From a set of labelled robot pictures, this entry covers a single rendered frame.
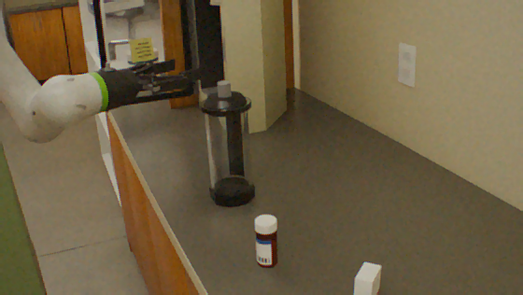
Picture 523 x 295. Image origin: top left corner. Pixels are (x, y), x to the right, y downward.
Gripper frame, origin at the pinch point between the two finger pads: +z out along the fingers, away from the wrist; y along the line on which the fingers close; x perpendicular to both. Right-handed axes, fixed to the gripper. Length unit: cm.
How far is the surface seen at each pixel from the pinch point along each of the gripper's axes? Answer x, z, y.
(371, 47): -6, 52, -27
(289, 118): 21.4, 42.7, -8.1
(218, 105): -1.5, -13.1, -24.4
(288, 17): -4, 70, 15
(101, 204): 138, 74, 138
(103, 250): 133, 42, 95
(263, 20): -10.6, 29.8, -2.6
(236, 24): -9.5, 21.4, 0.4
